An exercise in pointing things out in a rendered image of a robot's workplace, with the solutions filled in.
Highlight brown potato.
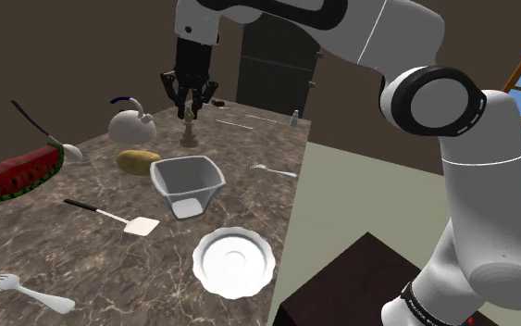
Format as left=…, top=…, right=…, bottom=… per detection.
left=115, top=149, right=163, bottom=177

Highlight white square bowl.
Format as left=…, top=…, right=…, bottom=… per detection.
left=149, top=155, right=227, bottom=222

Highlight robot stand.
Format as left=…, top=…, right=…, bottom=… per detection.
left=272, top=232, right=502, bottom=326

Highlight white fork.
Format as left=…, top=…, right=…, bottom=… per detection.
left=0, top=272, right=77, bottom=315

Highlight silver fork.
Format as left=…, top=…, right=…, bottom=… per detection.
left=249, top=163, right=299, bottom=179

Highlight black-handled white spatula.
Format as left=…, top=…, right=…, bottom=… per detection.
left=63, top=197, right=161, bottom=238

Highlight dark door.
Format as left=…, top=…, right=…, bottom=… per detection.
left=235, top=12, right=323, bottom=119

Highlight thin silver knife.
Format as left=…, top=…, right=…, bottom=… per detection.
left=244, top=113, right=280, bottom=124
left=215, top=119, right=254, bottom=132

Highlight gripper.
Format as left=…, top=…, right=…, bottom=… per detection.
left=160, top=37, right=219, bottom=120

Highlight black-handled silver ladle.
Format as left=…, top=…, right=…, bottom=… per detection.
left=10, top=99, right=84, bottom=163

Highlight watermelon slice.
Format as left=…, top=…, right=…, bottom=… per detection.
left=0, top=142, right=66, bottom=207

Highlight white kettle with blue handle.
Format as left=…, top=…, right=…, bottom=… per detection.
left=107, top=96, right=158, bottom=146

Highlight white scalloped plate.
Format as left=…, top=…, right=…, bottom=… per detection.
left=192, top=226, right=278, bottom=301

